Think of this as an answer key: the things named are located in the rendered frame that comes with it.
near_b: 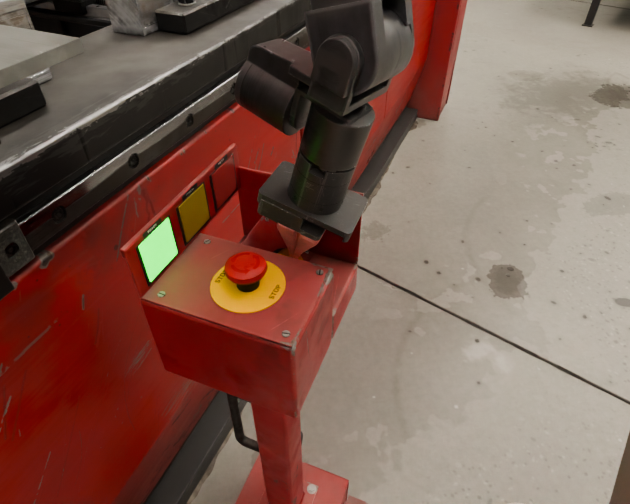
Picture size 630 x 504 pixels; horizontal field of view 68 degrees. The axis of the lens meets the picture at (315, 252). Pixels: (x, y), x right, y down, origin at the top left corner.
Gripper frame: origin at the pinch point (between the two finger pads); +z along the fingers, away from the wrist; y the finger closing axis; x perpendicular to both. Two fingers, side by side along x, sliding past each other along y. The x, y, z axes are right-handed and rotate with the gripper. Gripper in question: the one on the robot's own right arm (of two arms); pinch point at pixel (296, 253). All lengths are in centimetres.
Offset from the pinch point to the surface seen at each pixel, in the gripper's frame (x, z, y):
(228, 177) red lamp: -1.6, -4.9, 10.4
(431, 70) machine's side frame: -194, 52, -1
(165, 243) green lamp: 10.6, -4.9, 10.5
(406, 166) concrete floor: -145, 75, -10
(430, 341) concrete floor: -53, 67, -37
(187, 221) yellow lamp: 6.9, -4.8, 10.4
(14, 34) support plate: 12.6, -21.5, 21.3
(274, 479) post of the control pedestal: 8.6, 44.4, -10.1
